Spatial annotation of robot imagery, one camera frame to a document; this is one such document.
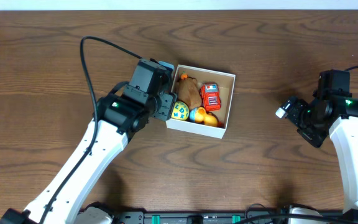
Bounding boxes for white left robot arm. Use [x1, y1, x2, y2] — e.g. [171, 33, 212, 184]
[0, 59, 177, 223]

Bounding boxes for brown plush capybara toy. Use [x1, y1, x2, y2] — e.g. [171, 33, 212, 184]
[175, 72, 202, 110]

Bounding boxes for yellow ball blue letters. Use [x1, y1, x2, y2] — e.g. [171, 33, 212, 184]
[172, 101, 190, 121]

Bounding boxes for orange rubber duck blue cap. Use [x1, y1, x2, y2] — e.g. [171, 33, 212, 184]
[189, 106, 223, 128]

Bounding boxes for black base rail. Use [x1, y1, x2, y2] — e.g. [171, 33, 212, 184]
[79, 202, 358, 224]

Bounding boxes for red toy car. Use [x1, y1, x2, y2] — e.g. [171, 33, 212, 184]
[201, 83, 221, 111]

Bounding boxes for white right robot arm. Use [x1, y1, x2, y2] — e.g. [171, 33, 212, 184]
[275, 95, 358, 223]

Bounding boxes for white open cardboard box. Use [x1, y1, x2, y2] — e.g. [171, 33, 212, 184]
[166, 65, 236, 139]

